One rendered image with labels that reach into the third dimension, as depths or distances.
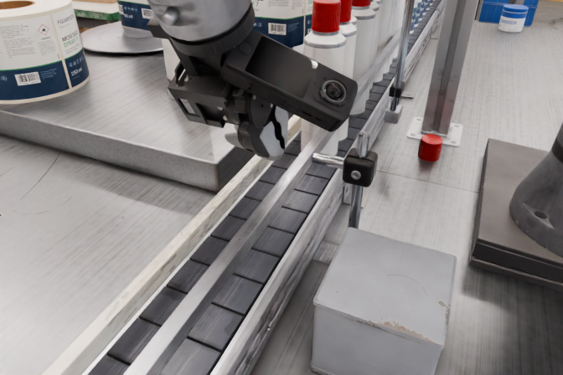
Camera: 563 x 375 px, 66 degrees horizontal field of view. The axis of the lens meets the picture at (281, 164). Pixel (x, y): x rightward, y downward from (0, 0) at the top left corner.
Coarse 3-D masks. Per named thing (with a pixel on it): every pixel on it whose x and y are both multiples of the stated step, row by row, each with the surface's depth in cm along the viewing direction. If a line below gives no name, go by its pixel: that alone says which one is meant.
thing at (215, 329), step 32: (416, 32) 115; (352, 128) 67; (288, 160) 59; (256, 192) 53; (320, 192) 53; (224, 224) 48; (288, 224) 48; (192, 256) 43; (256, 256) 43; (224, 288) 40; (256, 288) 40; (160, 320) 37; (224, 320) 37; (128, 352) 34; (192, 352) 34
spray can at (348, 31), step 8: (344, 0) 53; (344, 8) 54; (344, 16) 54; (344, 24) 55; (352, 24) 56; (344, 32) 55; (352, 32) 55; (352, 40) 56; (352, 48) 56; (352, 56) 57; (344, 64) 57; (352, 64) 58; (344, 72) 57; (352, 72) 59; (344, 128) 62; (344, 136) 63
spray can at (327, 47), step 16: (320, 0) 50; (336, 0) 50; (320, 16) 50; (336, 16) 50; (320, 32) 51; (336, 32) 51; (304, 48) 52; (320, 48) 51; (336, 48) 51; (336, 64) 52; (304, 128) 57; (304, 144) 59; (336, 144) 59
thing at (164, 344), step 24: (360, 96) 60; (312, 144) 46; (288, 168) 42; (288, 192) 40; (264, 216) 36; (240, 240) 33; (216, 264) 31; (192, 288) 29; (216, 288) 30; (192, 312) 28; (168, 336) 26; (144, 360) 25; (168, 360) 26
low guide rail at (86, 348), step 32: (288, 128) 60; (256, 160) 52; (224, 192) 47; (192, 224) 42; (160, 256) 38; (128, 288) 35; (96, 320) 33; (128, 320) 35; (64, 352) 30; (96, 352) 32
